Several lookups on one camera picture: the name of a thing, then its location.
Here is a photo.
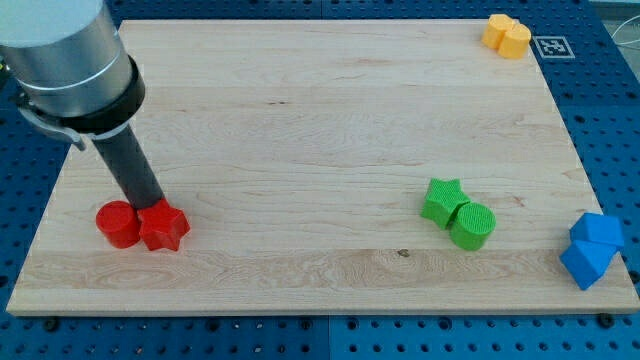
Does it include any white cable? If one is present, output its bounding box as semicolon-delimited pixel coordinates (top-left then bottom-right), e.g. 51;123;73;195
610;13;640;52

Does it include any yellow cylinder block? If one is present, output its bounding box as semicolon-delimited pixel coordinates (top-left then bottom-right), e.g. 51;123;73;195
497;23;532;60

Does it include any green cylinder block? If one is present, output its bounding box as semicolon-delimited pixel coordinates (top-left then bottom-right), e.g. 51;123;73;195
450;202;497;251

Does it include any wooden board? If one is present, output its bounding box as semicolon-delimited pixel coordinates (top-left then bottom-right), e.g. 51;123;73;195
7;20;639;317

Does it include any green star block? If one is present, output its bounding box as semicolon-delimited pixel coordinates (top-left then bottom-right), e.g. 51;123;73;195
420;178;471;229

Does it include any blue cube block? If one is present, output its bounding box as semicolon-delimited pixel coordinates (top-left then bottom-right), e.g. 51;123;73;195
569;213;625;251

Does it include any red cylinder block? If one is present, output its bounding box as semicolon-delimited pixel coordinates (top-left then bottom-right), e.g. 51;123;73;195
95;200;140;249

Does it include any blue triangular block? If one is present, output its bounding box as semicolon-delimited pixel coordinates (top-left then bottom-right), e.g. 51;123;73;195
559;240;618;291

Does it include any red star block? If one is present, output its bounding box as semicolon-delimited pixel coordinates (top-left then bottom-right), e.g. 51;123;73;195
136;198;190;251

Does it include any white fiducial marker tag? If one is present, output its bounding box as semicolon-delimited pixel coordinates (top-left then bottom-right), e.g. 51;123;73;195
533;35;575;59

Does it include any yellow hexagon block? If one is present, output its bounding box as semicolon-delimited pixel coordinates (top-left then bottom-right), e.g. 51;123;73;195
481;13;516;50

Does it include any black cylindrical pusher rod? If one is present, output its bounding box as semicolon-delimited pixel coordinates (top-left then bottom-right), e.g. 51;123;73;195
92;124;164;210

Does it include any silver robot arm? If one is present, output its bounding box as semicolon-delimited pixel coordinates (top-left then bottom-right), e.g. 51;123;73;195
1;0;145;149

